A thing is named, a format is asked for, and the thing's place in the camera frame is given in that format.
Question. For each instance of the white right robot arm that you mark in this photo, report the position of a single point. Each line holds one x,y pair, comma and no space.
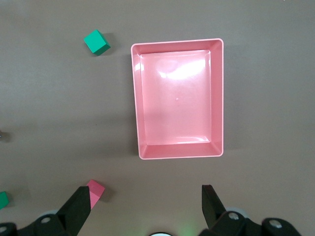
160,234

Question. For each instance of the pink foam cube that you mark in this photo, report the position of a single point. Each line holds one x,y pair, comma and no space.
97,190

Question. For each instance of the pink plastic bin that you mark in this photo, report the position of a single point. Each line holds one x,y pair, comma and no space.
177,103

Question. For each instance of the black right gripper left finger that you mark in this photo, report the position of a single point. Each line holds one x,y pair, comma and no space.
73,211

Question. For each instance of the green foam cube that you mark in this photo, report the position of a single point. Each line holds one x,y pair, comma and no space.
3,200
96,41

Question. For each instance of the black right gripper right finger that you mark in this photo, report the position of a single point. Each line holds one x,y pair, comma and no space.
216,218

